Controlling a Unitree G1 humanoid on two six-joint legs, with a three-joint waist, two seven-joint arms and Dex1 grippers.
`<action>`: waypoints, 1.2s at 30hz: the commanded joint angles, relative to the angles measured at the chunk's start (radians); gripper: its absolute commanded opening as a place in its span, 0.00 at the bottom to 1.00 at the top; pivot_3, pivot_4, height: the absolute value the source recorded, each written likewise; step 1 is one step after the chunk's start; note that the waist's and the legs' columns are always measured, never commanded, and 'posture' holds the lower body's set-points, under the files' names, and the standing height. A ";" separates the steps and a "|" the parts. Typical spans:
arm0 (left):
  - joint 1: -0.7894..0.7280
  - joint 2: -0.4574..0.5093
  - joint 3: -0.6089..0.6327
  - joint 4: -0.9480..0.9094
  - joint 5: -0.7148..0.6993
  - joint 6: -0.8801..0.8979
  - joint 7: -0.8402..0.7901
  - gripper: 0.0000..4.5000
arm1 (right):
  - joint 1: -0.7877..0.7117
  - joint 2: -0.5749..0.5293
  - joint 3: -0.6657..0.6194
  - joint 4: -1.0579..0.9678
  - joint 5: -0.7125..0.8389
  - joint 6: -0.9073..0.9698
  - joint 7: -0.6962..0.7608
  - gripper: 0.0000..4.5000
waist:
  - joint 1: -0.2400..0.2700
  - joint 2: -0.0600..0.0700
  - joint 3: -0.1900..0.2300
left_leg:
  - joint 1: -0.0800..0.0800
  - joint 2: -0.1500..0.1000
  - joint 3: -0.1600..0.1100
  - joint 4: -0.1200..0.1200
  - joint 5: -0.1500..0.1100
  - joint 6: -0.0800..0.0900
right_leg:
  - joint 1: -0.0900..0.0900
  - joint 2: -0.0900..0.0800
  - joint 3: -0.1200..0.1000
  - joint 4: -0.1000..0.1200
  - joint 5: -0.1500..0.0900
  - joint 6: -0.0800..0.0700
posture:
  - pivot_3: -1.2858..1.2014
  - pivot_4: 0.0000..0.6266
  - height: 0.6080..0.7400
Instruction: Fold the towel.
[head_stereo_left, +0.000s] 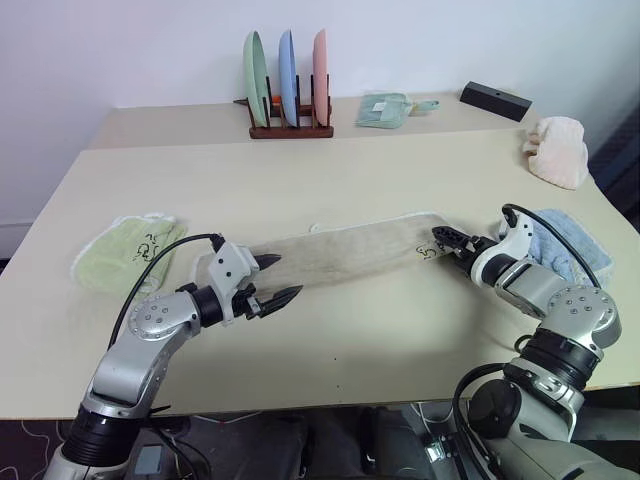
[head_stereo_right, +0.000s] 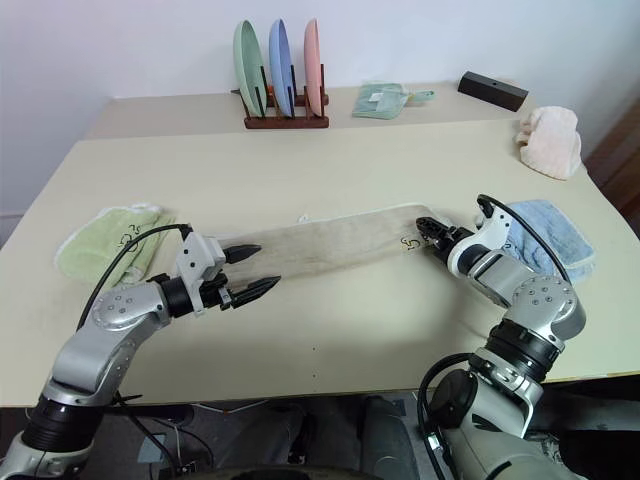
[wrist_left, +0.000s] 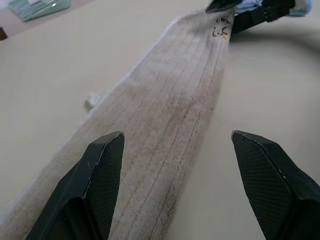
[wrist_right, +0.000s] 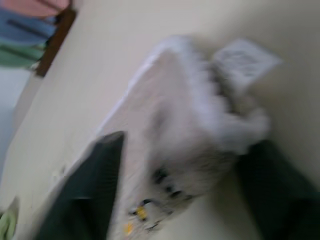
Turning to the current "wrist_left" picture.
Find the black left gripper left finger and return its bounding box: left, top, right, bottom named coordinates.
left=24, top=130, right=125, bottom=240

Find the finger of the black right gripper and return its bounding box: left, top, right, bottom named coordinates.
left=205, top=0, right=242, bottom=14
left=232, top=8, right=268, bottom=34

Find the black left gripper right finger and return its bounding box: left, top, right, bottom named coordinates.
left=231, top=129, right=320, bottom=240

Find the beige ribbed towel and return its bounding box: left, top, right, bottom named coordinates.
left=0, top=6, right=236, bottom=240

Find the light blue cloth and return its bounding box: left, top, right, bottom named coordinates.
left=236, top=0, right=313, bottom=18

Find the green folded cloth pack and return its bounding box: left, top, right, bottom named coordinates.
left=7, top=0, right=72, bottom=23

